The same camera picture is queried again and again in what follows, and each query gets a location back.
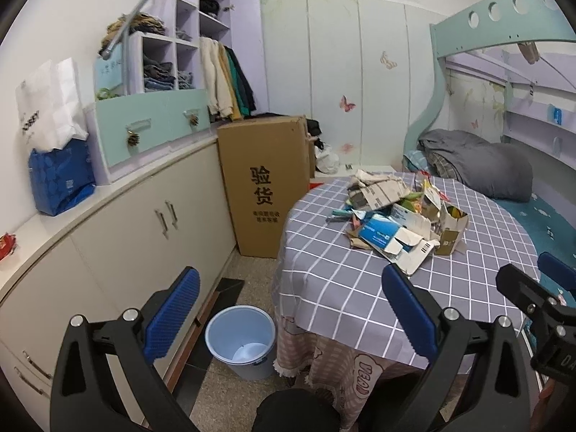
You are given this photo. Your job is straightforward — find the red snack packet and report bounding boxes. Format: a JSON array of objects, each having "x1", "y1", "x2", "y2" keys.
[{"x1": 0, "y1": 233, "x2": 17, "y2": 260}]

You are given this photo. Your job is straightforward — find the blue paper bag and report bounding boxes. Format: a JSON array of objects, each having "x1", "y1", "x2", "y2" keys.
[{"x1": 28, "y1": 139, "x2": 96, "y2": 216}]

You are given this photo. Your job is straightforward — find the grey checked tablecloth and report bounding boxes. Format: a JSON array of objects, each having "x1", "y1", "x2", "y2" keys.
[{"x1": 273, "y1": 179, "x2": 539, "y2": 430}]

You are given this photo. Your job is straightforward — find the hanging clothes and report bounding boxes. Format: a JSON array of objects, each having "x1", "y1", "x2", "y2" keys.
[{"x1": 199, "y1": 37, "x2": 257, "y2": 121}]

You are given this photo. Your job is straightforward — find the tall brown cardboard box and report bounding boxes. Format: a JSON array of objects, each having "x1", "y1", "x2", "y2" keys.
[{"x1": 217, "y1": 116, "x2": 310, "y2": 258}]

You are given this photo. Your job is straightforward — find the cream low cabinet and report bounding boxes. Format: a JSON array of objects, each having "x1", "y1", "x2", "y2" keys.
[{"x1": 1, "y1": 139, "x2": 235, "y2": 430}]

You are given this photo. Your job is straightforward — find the white plastic bag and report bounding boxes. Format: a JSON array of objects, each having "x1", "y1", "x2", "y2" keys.
[{"x1": 314, "y1": 144, "x2": 340, "y2": 175}]

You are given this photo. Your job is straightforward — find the blue white carton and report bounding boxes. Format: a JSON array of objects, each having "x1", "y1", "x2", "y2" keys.
[{"x1": 359, "y1": 215, "x2": 412, "y2": 256}]

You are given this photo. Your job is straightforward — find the light blue trash bin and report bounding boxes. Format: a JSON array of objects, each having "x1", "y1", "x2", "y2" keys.
[{"x1": 205, "y1": 305, "x2": 276, "y2": 381}]

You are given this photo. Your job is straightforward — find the mint bunk bed frame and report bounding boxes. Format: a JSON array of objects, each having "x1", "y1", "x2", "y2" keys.
[{"x1": 403, "y1": 0, "x2": 575, "y2": 152}]

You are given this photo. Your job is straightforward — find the mint drawer shelf unit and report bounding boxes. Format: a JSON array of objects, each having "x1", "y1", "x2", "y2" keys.
[{"x1": 85, "y1": 0, "x2": 269, "y2": 185}]

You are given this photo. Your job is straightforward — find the grey blanket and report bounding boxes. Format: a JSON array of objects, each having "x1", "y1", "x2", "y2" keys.
[{"x1": 418, "y1": 129, "x2": 533, "y2": 203}]

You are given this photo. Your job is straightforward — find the pink butterfly sticker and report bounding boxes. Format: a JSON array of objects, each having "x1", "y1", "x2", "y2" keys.
[{"x1": 339, "y1": 96, "x2": 356, "y2": 113}]

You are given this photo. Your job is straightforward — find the brown torn carton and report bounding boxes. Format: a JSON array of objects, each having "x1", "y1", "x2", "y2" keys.
[{"x1": 436, "y1": 202, "x2": 469, "y2": 256}]

